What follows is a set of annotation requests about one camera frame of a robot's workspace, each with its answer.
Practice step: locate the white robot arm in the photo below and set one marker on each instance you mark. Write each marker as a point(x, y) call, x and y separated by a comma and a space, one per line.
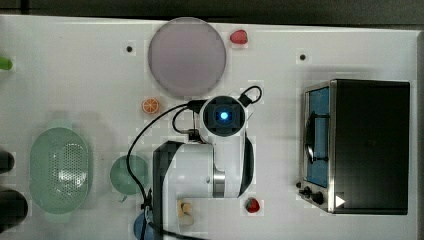
point(216, 162)

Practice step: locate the green oval strainer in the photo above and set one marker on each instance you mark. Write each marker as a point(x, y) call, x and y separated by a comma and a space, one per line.
point(59, 171)

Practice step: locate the orange slice toy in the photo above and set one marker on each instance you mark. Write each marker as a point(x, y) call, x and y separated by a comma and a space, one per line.
point(150, 105)

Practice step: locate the round lilac plate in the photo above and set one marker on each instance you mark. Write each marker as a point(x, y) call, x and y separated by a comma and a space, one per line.
point(187, 57)

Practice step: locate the toy strawberry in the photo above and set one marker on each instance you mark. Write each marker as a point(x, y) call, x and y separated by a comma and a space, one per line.
point(239, 37)

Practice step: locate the peeled toy banana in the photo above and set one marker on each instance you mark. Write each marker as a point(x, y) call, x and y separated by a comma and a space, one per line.
point(184, 211)

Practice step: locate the green metal cup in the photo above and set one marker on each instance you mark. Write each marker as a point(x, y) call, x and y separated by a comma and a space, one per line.
point(121, 179)

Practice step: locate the blue cup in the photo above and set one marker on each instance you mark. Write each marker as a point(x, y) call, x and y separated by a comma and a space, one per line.
point(137, 229)

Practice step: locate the black toaster oven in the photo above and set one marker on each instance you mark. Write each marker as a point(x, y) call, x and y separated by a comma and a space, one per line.
point(355, 146)

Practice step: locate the black cylinder upper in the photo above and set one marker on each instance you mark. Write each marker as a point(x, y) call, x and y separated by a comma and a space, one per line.
point(7, 162)

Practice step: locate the black cylinder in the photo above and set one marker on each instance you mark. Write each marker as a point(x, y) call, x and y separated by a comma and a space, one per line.
point(13, 209)
point(7, 162)

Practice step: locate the green toy lime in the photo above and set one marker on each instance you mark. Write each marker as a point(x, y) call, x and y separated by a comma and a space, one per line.
point(5, 64)

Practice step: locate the black cylinder lower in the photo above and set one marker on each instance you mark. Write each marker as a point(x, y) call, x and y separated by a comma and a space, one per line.
point(13, 209)

